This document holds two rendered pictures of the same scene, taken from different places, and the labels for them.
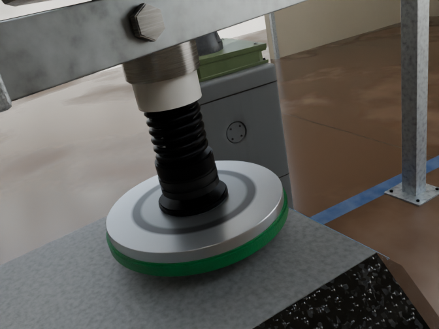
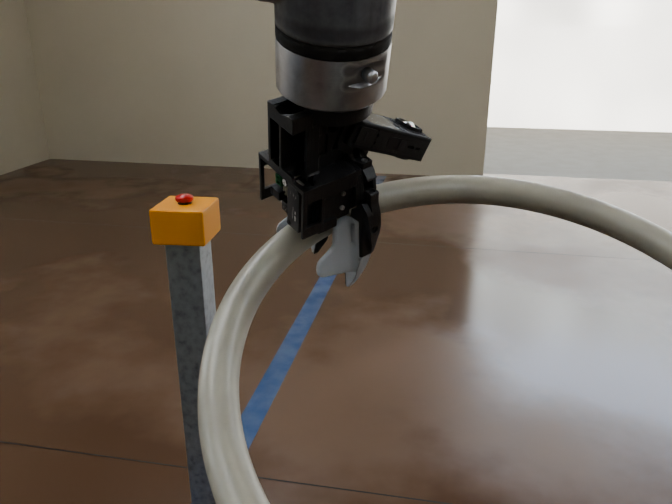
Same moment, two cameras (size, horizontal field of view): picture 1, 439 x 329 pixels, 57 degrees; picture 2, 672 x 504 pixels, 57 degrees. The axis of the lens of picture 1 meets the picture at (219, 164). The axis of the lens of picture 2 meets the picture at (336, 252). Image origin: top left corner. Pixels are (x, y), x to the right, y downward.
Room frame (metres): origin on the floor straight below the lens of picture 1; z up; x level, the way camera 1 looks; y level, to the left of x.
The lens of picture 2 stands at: (0.75, -0.04, 1.45)
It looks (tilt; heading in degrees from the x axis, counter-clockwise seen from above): 20 degrees down; 304
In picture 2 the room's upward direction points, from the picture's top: straight up
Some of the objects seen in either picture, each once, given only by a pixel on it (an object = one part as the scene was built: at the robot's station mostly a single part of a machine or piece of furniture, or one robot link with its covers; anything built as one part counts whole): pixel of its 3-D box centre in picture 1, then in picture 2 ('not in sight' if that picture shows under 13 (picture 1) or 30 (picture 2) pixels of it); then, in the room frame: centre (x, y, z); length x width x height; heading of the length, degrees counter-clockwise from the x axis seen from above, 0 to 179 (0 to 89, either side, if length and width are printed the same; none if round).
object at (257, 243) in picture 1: (195, 205); not in sight; (0.43, 0.04, 0.89); 0.22 x 0.22 x 0.04
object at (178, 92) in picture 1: (166, 85); not in sight; (0.43, 0.04, 1.04); 0.07 x 0.07 x 0.04
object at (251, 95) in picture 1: (222, 175); not in sight; (1.50, 0.00, 0.43); 0.50 x 0.50 x 0.85; 23
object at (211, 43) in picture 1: (195, 37); not in sight; (1.50, -0.01, 0.98); 0.19 x 0.19 x 0.10
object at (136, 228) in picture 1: (195, 202); not in sight; (0.43, 0.04, 0.89); 0.21 x 0.21 x 0.01
